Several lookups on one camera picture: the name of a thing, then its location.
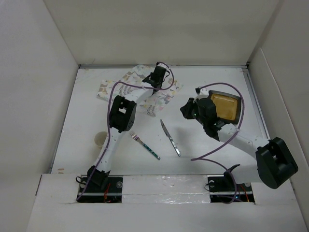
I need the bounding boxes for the floral patterned cloth placemat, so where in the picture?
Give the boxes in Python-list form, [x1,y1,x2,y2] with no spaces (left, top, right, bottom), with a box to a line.
[97,65,183,117]

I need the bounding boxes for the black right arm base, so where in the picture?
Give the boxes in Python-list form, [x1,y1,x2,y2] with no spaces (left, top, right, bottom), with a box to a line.
[204,172,255,203]

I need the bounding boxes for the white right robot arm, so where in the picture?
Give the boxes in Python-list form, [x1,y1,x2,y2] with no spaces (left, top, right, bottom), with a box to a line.
[180,98,299,190]

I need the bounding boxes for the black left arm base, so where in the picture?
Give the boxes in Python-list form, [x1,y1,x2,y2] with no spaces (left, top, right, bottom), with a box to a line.
[75,175,123,203]

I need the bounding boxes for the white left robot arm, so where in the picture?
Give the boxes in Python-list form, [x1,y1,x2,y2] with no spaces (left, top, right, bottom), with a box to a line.
[85,62,173,192]

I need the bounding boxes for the square black yellow plate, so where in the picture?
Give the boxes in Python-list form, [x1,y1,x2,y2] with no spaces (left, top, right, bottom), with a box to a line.
[209,90,242,125]

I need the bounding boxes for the yellow ceramic mug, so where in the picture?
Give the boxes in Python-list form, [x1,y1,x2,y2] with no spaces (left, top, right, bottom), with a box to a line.
[94,131,108,147]

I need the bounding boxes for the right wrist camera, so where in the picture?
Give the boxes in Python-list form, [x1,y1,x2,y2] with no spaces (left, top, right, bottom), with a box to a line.
[195,87,209,98]

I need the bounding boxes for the knife with patterned handle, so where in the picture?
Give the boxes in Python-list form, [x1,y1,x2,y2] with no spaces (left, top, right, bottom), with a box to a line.
[160,120,181,157]

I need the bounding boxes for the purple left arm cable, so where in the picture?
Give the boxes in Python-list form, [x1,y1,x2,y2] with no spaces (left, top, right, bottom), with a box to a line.
[77,61,175,201]

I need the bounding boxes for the fork with patterned handle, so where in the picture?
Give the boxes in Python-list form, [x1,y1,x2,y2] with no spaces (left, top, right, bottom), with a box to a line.
[130,131,161,160]

